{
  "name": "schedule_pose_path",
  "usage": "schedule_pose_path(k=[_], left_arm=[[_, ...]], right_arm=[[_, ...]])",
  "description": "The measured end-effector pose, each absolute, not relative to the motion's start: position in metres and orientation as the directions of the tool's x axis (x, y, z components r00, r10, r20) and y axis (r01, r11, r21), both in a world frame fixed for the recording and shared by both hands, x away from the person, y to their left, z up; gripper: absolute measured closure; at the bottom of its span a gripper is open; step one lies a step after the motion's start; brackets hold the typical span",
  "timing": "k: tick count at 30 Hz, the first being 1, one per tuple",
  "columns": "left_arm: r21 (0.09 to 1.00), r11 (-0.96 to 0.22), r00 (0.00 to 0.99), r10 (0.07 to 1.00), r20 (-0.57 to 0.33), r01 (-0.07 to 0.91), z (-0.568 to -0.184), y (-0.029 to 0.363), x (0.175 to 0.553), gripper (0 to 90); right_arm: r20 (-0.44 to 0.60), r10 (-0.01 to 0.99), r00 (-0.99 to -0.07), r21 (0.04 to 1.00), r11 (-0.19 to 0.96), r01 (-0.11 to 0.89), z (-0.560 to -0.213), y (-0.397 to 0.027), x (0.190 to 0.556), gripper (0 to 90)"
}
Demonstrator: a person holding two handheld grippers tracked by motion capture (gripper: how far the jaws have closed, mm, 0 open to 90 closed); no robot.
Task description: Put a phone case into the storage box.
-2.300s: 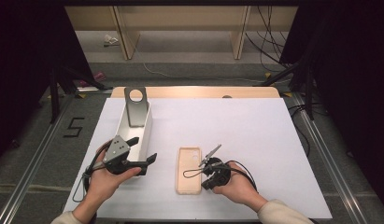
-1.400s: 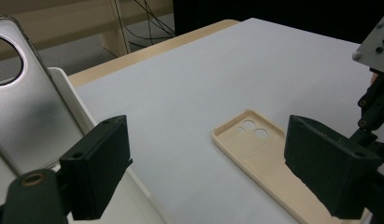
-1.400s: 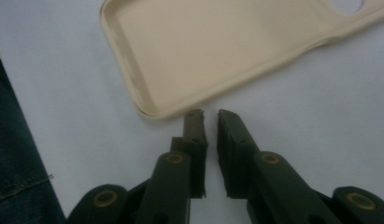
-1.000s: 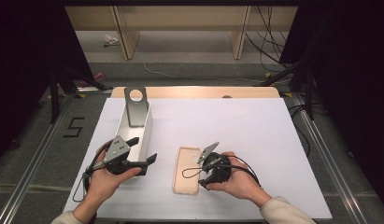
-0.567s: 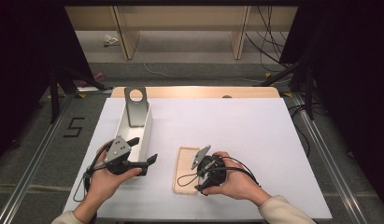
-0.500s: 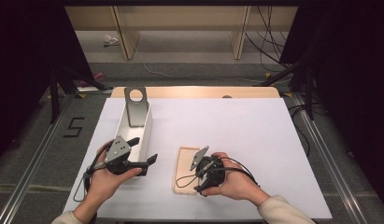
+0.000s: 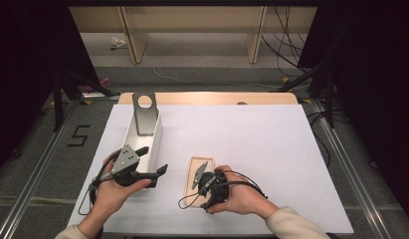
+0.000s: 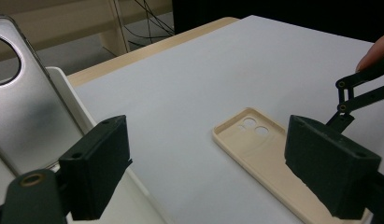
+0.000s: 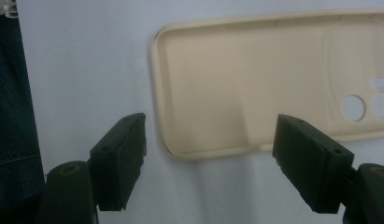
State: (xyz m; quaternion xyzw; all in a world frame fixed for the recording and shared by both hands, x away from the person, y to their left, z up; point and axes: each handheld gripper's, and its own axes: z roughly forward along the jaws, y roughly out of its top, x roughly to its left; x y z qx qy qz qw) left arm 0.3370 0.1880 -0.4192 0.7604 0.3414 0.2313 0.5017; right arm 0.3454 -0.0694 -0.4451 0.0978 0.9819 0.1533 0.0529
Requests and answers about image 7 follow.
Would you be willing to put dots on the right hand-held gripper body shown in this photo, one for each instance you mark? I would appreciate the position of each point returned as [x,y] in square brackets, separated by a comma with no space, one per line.
[215,189]

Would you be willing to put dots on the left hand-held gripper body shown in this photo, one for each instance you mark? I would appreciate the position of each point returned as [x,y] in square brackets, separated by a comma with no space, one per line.
[125,159]

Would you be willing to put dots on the white plastic storage box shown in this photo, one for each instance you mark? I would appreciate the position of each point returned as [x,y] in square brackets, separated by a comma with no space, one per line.
[157,142]

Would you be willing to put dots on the peach phone case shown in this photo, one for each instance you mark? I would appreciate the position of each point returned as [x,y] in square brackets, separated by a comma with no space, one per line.
[191,179]

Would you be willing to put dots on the person's right hand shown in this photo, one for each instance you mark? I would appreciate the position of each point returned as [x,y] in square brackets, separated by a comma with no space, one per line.
[245,199]

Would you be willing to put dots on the person's left hand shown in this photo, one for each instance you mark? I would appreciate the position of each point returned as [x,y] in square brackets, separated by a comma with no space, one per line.
[107,199]

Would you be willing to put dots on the white table sheet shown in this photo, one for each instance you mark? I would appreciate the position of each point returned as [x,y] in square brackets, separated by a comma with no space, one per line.
[258,149]

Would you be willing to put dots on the yellow tape piece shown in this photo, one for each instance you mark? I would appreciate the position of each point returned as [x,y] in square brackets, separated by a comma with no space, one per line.
[285,80]
[87,102]
[306,100]

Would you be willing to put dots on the pink packet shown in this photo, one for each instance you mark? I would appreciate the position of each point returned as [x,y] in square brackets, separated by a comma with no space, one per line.
[105,81]

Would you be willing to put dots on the black metal stand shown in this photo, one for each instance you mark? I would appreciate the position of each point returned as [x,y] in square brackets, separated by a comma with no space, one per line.
[57,106]
[329,99]

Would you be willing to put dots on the crumpled white paper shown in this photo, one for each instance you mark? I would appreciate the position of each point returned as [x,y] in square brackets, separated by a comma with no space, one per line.
[117,43]

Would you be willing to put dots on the dark curtain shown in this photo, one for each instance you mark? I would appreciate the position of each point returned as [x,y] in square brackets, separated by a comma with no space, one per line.
[374,83]
[26,66]

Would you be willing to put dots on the light wooden shelf unit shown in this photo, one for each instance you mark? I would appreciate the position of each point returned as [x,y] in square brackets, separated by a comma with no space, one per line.
[192,20]

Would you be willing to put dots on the aluminium floor rail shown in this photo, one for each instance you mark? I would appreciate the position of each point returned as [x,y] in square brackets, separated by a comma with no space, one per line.
[358,186]
[29,186]

